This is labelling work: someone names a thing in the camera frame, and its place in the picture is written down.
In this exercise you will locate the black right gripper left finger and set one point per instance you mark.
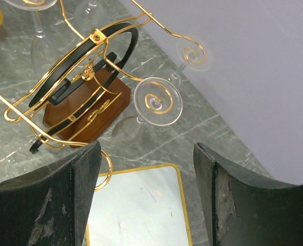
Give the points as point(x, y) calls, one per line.
point(50, 205)

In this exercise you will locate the clear tall champagne flute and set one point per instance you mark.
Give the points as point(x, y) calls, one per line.
point(43, 52)

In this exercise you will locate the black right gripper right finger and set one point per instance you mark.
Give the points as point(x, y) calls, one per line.
point(242, 207)

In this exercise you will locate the gold wire wine glass rack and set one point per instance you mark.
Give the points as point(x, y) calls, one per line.
point(83, 92)

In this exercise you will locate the gold framed mirror tray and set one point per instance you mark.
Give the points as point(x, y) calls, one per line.
point(140, 206)

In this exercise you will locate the clear wine glass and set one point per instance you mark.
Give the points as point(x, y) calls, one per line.
point(193, 53)
point(89, 15)
point(157, 103)

